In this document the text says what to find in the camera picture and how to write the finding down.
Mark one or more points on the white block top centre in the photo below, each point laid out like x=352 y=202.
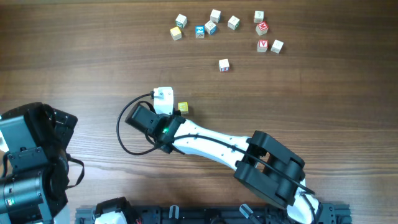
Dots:
x=215 y=16

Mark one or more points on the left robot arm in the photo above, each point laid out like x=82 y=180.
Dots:
x=34 y=181

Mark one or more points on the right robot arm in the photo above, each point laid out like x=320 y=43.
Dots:
x=261 y=163

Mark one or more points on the white block top right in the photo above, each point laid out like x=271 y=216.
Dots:
x=258 y=17

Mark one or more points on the yellow block far left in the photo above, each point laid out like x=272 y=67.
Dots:
x=176 y=33

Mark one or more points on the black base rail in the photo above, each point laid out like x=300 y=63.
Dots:
x=328 y=213

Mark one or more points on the white block red letter side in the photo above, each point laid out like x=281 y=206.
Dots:
x=224 y=65

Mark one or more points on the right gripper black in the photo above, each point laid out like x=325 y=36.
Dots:
x=177 y=112

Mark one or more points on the white block green side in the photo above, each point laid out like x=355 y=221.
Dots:
x=233 y=22

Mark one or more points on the yellow block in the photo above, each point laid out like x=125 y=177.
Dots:
x=183 y=107
x=176 y=33

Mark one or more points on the red letter M block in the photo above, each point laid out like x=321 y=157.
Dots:
x=262 y=28

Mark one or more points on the white block blue side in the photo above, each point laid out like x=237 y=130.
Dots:
x=210 y=27

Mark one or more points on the yellow top block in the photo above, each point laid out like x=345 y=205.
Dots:
x=183 y=107

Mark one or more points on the teal framed white block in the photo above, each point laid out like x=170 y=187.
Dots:
x=181 y=21

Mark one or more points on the red letter V block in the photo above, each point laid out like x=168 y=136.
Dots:
x=262 y=46

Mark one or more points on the plain white block right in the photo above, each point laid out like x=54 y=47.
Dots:
x=277 y=46

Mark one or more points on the blue letter block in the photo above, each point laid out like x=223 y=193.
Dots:
x=200 y=32

